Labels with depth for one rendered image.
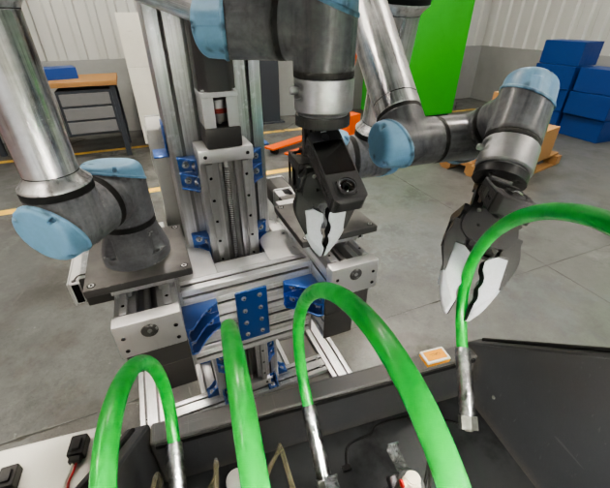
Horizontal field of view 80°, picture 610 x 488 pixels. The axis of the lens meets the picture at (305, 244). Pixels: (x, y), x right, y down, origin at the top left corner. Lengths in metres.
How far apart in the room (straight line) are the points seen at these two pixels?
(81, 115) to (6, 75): 4.48
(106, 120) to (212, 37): 4.69
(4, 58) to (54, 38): 5.73
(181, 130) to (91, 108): 4.16
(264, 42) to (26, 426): 1.95
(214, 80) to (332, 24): 0.48
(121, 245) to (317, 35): 0.62
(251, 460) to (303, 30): 0.40
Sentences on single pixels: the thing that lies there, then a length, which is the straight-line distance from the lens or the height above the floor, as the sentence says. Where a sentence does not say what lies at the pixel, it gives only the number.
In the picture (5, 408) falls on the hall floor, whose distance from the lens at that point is 2.28.
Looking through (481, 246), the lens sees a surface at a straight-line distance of 0.46.
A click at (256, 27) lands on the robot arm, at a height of 1.51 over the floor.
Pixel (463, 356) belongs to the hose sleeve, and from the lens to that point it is 0.51.
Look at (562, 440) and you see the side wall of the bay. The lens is 0.75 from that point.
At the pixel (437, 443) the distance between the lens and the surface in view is 0.18.
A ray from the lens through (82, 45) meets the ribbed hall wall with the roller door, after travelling 6.39.
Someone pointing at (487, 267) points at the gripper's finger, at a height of 1.25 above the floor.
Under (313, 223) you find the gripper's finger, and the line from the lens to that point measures 0.52.
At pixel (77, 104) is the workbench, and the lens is 5.14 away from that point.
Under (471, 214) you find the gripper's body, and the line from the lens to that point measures 0.52.
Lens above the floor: 1.52
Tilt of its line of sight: 32 degrees down
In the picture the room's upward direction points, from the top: straight up
